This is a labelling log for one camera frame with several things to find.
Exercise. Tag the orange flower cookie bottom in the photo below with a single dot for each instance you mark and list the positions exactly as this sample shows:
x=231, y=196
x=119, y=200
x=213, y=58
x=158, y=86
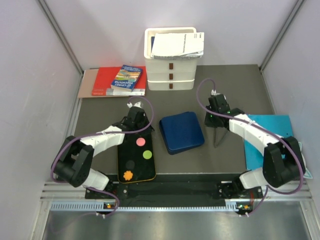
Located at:
x=128, y=175

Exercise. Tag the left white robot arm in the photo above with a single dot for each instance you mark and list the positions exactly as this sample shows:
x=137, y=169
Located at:
x=74, y=159

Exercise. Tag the red book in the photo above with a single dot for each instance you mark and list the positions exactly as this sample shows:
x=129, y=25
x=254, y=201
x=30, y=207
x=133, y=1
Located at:
x=139, y=89

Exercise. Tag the white stacked drawer box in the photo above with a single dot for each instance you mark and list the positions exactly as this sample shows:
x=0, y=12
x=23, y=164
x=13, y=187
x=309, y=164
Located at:
x=166, y=74

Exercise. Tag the black sandwich cookie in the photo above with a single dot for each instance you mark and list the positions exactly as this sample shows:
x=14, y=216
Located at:
x=130, y=165

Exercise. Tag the pink round cookie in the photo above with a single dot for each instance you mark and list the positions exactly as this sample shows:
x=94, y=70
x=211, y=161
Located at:
x=140, y=141

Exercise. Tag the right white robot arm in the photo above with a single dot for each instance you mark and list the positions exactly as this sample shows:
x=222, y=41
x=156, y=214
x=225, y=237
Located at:
x=283, y=160

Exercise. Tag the blue tin lid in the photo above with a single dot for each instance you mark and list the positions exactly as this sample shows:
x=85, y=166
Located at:
x=181, y=132

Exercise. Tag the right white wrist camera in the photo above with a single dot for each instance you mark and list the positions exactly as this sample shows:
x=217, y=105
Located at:
x=215, y=93

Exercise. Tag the teal folder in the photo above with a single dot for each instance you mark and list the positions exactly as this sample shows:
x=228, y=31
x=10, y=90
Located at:
x=277, y=124

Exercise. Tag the teal cat-ear headphones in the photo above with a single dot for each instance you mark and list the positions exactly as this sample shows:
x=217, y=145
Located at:
x=307, y=174

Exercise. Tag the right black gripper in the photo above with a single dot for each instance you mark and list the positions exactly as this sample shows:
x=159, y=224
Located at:
x=208, y=123

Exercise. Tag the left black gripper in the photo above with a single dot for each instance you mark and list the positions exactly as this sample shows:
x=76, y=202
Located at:
x=149, y=130

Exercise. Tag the black cookie tray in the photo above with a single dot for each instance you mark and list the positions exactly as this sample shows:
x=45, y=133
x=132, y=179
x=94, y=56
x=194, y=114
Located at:
x=145, y=169

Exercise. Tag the green round cookie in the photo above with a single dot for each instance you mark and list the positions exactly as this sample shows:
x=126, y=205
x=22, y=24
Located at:
x=147, y=154

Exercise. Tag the white spiral notebook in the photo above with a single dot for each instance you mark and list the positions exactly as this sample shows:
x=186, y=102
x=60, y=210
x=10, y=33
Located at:
x=176, y=46

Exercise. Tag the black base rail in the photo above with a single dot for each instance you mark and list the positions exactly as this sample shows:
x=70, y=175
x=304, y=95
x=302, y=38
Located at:
x=171, y=190

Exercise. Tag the blue paperback book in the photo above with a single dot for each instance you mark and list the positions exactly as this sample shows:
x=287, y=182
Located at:
x=126, y=78

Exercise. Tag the grey metal tongs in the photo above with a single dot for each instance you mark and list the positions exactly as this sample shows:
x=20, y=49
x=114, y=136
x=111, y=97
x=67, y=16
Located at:
x=218, y=141

